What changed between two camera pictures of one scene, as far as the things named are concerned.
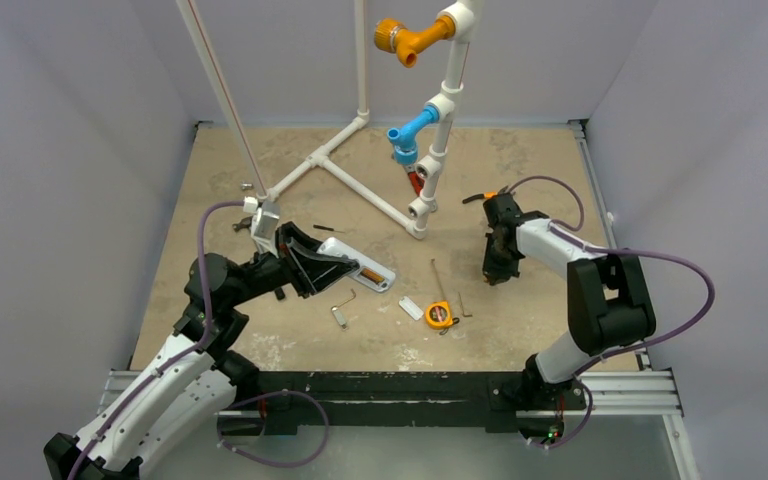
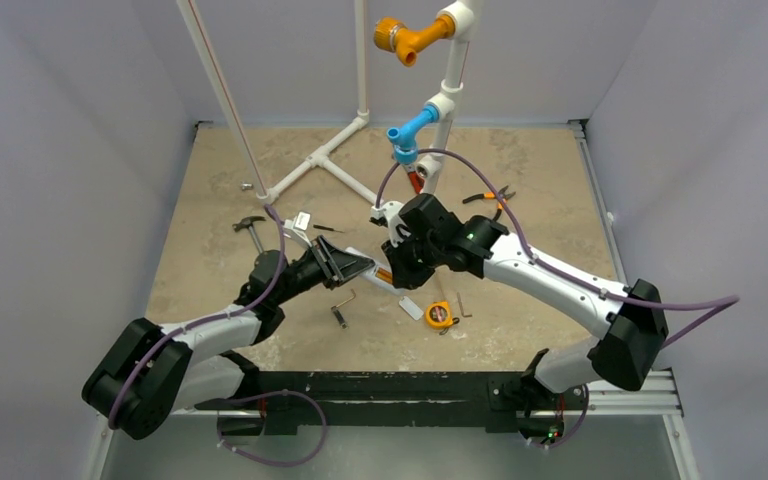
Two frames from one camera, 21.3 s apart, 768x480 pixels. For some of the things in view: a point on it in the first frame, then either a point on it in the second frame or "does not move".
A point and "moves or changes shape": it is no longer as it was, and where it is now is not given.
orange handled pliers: [486, 195] does not move
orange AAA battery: [371, 275] moves or changes shape
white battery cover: [415, 312] does not move
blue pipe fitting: [404, 139] does not move
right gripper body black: [495, 250] → [402, 250]
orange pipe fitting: [392, 38] does not move
